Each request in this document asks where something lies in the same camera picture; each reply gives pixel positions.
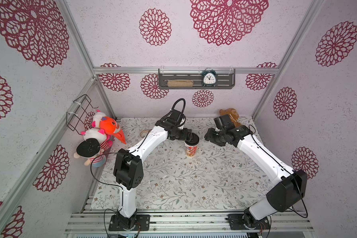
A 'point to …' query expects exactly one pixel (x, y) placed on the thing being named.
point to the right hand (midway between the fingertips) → (206, 135)
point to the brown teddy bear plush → (233, 114)
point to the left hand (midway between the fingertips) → (186, 137)
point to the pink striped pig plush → (95, 132)
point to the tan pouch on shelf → (180, 83)
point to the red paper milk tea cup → (191, 150)
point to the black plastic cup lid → (194, 140)
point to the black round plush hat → (88, 148)
